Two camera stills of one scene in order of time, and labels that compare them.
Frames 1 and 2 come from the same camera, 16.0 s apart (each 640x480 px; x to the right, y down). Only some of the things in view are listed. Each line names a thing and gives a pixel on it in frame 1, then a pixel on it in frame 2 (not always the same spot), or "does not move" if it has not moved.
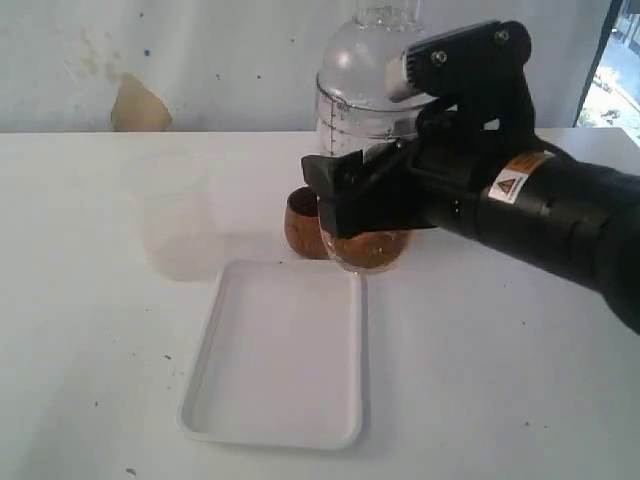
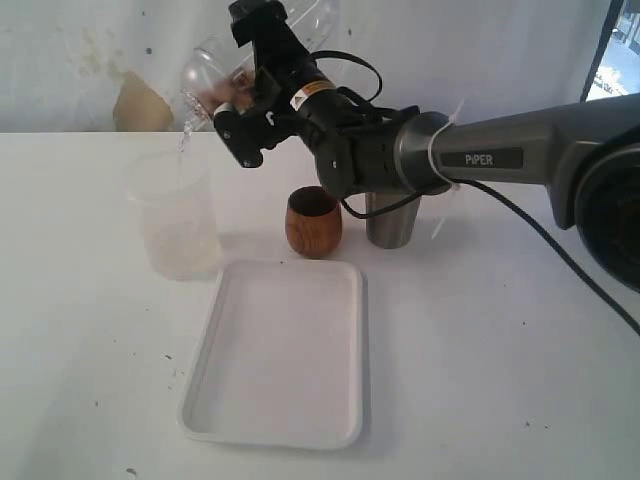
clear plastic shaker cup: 342,128 → 318,23
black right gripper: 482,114 → 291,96
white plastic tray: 278,358 does not move
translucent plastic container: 170,197 does not move
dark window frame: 608,27 does not move
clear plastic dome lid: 361,62 → 217,72
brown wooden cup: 302,224 does not move
